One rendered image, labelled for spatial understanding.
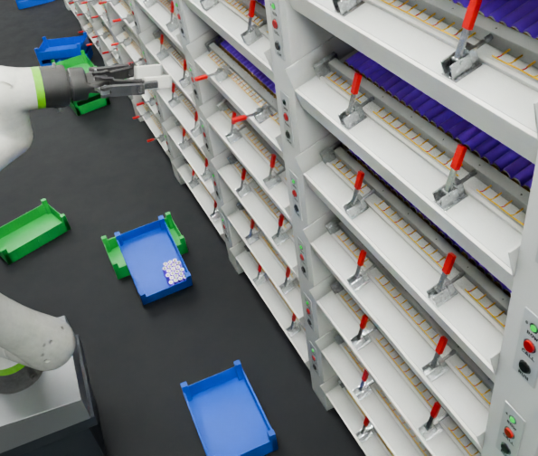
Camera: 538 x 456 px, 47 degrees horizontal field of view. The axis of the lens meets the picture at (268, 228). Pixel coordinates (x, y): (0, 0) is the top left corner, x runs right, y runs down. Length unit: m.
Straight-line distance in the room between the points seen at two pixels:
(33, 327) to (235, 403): 0.80
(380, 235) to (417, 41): 0.41
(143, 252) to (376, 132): 1.60
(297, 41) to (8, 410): 1.16
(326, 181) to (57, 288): 1.56
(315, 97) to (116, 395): 1.32
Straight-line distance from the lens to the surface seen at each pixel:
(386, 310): 1.30
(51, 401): 1.76
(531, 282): 0.81
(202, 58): 1.91
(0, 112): 1.49
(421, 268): 1.10
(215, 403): 2.06
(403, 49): 0.89
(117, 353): 2.29
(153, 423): 2.08
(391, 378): 1.45
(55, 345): 1.55
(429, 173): 0.97
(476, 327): 1.03
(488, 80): 0.80
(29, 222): 3.04
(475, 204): 0.92
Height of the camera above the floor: 1.67
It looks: 40 degrees down
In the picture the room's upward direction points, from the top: 9 degrees counter-clockwise
